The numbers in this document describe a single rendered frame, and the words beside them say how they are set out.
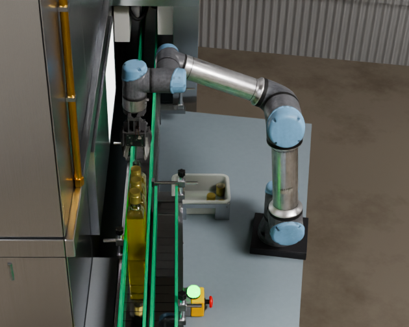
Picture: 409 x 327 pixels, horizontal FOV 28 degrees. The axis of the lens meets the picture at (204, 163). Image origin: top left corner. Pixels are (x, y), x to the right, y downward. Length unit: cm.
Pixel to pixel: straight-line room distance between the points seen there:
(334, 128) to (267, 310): 238
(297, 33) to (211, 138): 223
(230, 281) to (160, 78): 82
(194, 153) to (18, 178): 156
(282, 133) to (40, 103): 92
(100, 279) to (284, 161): 71
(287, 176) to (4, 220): 98
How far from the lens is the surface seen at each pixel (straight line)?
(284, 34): 565
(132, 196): 259
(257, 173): 335
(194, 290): 270
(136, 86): 245
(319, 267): 406
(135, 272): 273
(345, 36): 565
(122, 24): 370
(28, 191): 201
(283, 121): 250
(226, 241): 303
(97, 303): 264
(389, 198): 454
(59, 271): 218
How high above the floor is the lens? 280
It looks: 37 degrees down
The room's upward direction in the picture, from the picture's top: 2 degrees clockwise
